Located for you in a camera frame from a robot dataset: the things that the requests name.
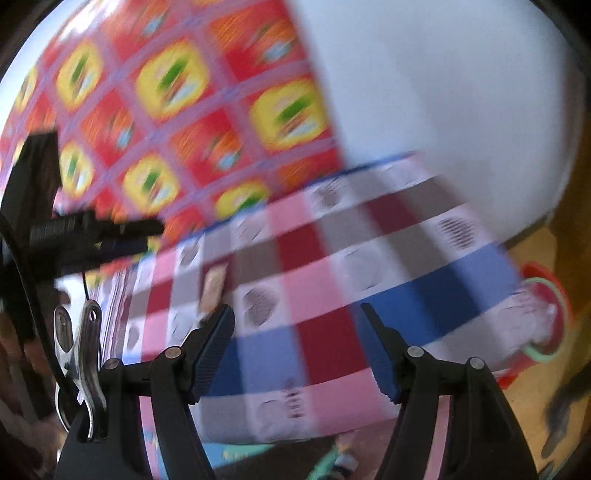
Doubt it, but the red trash bin green rim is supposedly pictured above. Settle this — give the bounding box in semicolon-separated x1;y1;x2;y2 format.
496;262;573;390

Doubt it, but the silver metal spring clamp right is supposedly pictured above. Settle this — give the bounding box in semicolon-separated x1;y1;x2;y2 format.
53;300;107;441

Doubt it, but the small orange snack wrapper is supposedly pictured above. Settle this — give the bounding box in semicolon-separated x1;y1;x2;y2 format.
199;264;228;318

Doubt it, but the checkered heart bed sheet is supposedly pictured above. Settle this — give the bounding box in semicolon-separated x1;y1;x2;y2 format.
89;151;558;446

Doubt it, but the black cable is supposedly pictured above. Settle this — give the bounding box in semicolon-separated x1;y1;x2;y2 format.
0;216;93;416

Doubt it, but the red patterned wall cloth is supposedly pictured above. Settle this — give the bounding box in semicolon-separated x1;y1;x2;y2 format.
0;0;346;292

